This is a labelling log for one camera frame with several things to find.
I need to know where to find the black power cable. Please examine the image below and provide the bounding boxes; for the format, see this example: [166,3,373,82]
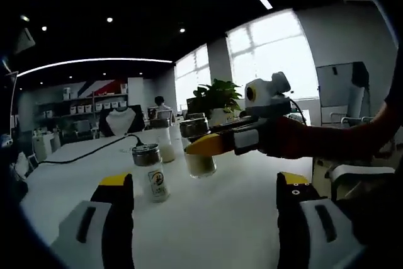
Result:
[37,133,142,166]

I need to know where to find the green potted plant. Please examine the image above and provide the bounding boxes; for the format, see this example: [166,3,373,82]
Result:
[187,78,244,127]

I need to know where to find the white ceiling panel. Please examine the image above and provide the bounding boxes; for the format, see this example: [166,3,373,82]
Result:
[14,28,36,55]

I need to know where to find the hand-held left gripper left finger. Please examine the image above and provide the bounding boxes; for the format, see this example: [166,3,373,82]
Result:
[50,173,135,269]

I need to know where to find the short labelled seasoning bottle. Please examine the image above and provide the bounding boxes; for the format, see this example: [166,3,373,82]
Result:
[132,144,171,203]

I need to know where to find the tall seasoning bottle white contents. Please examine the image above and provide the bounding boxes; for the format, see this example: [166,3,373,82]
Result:
[179,117,218,179]

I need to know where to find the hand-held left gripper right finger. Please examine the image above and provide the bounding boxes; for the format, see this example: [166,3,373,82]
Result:
[276,171,368,269]

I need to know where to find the person's dark shirt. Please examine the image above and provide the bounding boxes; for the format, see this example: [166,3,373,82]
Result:
[358,0,403,156]

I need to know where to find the grey office chair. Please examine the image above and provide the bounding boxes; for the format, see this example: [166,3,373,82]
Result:
[75,120,96,140]

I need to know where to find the white mesh office chair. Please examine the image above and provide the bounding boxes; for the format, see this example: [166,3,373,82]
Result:
[154,110,176,125]

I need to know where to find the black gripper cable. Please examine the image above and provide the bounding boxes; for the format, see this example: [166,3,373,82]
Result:
[288,98,309,125]

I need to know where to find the white cabinet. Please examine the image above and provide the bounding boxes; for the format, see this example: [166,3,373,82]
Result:
[33,132,60,163]

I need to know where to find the whiteboard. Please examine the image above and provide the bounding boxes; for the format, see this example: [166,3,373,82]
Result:
[315,60,371,109]

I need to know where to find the person's right hand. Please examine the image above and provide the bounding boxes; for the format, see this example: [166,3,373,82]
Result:
[259,115,315,159]

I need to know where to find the dark cloth on whiteboard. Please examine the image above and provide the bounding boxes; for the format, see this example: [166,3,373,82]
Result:
[351,60,370,89]

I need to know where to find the short glass seasoning bottle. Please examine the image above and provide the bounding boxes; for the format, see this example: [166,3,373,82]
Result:
[149,119,176,163]

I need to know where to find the curved ceiling light strip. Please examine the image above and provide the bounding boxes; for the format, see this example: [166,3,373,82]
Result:
[16,57,173,77]

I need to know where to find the white chair armrest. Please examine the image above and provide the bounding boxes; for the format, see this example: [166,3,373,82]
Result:
[326,164,396,188]

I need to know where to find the shelf with white boxes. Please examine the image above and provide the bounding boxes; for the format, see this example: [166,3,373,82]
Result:
[34,84,130,119]

